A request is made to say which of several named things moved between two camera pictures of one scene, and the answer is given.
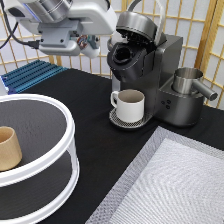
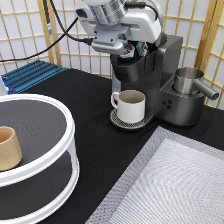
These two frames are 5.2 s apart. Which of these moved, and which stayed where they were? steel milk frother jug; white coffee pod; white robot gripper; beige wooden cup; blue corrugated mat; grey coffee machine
Moved: white coffee pod; white robot gripper
Stayed: blue corrugated mat; steel milk frother jug; beige wooden cup; grey coffee machine
